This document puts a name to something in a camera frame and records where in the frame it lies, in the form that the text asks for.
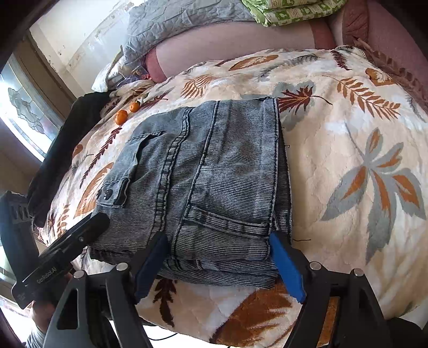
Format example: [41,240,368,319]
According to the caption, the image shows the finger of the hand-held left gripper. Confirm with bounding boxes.
[39,212,111,265]

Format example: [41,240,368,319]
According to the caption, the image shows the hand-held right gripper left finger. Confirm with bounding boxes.
[43,232,169,348]

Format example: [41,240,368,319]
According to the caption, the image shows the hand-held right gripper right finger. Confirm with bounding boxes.
[269,232,392,348]

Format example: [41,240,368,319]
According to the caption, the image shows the blue denim pants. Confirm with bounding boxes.
[87,97,294,288]

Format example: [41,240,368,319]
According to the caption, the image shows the person's left hand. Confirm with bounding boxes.
[29,272,73,332]

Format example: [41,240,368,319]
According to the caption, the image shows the black cloth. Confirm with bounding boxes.
[27,91,111,228]

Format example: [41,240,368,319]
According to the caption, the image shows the patterned glass window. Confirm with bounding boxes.
[0,54,72,161]

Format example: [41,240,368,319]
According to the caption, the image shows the leaf print fleece blanket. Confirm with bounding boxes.
[37,47,428,345]

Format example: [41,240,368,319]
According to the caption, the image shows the white floral cloth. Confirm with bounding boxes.
[92,50,134,92]

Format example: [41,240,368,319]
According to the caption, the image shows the grey quilted pillow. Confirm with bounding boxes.
[122,0,258,67]

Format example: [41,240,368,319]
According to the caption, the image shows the green patterned cloth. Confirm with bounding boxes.
[241,0,346,27]

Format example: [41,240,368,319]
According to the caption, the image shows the black cable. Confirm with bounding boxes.
[146,323,179,341]

